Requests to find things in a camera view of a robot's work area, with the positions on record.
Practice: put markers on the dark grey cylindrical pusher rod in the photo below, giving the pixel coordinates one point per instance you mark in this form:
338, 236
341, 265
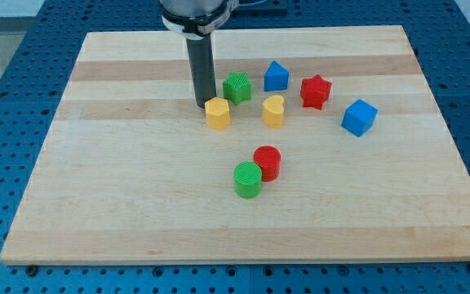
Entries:
200, 56

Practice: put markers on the green star block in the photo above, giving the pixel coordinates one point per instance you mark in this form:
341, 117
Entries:
237, 87

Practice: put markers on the red star block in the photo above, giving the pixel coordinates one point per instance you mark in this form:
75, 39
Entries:
315, 92

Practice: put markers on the blue cube block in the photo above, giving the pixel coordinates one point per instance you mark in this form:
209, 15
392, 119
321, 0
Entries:
359, 117

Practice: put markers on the blue triangle block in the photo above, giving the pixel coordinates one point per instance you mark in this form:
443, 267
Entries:
276, 78

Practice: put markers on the yellow heart block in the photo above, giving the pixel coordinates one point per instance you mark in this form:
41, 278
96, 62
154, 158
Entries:
273, 111

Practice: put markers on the green cylinder block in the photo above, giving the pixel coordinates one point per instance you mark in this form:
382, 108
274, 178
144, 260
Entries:
247, 180

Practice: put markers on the red cylinder block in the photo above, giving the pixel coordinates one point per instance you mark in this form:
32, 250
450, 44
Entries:
268, 158

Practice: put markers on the yellow hexagon block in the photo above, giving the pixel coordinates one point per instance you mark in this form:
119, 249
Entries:
217, 113

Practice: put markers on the light wooden board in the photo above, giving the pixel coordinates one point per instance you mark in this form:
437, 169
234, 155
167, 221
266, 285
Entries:
341, 155

